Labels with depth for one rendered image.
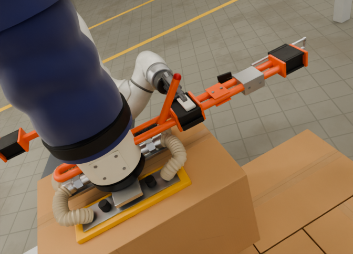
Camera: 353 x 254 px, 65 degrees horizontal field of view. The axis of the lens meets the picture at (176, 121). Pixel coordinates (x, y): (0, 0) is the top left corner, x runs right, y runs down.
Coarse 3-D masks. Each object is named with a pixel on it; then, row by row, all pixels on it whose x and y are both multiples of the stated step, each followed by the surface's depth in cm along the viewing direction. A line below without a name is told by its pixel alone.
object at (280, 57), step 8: (288, 48) 84; (296, 48) 83; (272, 56) 83; (280, 56) 82; (288, 56) 81; (296, 56) 80; (304, 56) 81; (280, 64) 81; (288, 64) 81; (296, 64) 83; (304, 64) 83; (280, 72) 83; (288, 72) 83
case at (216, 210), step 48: (192, 144) 88; (48, 192) 91; (96, 192) 85; (192, 192) 75; (240, 192) 78; (48, 240) 77; (96, 240) 73; (144, 240) 72; (192, 240) 81; (240, 240) 94
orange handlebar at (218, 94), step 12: (264, 72) 81; (276, 72) 82; (216, 84) 83; (228, 84) 83; (240, 84) 80; (204, 96) 82; (216, 96) 79; (228, 96) 80; (204, 108) 79; (156, 120) 80; (168, 120) 78; (36, 132) 94; (132, 132) 79; (144, 132) 77; (156, 132) 77; (60, 168) 77; (72, 168) 75; (60, 180) 74
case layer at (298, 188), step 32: (256, 160) 141; (288, 160) 136; (320, 160) 131; (256, 192) 128; (288, 192) 124; (320, 192) 119; (352, 192) 116; (288, 224) 113; (320, 224) 110; (352, 224) 107
